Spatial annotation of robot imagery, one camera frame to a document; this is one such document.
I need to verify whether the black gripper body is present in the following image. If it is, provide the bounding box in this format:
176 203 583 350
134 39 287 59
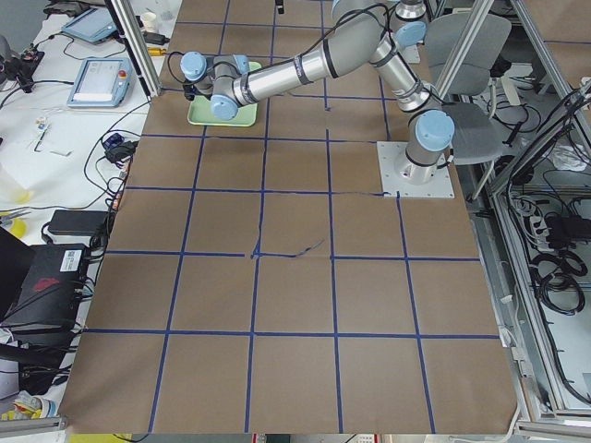
193 81 211 96

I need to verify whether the light green plastic tray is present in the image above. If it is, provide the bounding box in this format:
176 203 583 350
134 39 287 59
180 52 258 127

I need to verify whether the white paper cup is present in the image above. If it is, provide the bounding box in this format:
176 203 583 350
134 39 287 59
139 11 159 33

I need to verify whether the near blue teach pendant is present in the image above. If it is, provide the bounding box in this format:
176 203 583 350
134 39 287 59
66 57 132 108

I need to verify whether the blue teach pendant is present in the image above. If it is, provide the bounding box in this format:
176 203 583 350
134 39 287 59
66 57 132 108
61 7 116 44

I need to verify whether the far blue teach pendant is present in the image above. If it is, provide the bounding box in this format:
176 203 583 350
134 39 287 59
61 7 116 44

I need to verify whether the black power adapter brick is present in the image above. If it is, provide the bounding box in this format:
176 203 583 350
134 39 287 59
47 210 107 236

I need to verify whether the grey office chair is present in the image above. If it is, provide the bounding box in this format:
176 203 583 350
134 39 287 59
425 12 512 165

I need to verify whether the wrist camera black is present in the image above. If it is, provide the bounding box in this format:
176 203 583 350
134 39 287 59
182 82 196 102

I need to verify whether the aluminium frame post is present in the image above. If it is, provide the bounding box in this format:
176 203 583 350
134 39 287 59
104 0 162 98

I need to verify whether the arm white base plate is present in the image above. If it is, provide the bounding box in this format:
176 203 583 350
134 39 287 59
401 44 421 65
376 141 454 199

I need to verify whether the aluminium side rail frame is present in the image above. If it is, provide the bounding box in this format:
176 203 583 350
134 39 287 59
476 1 590 442

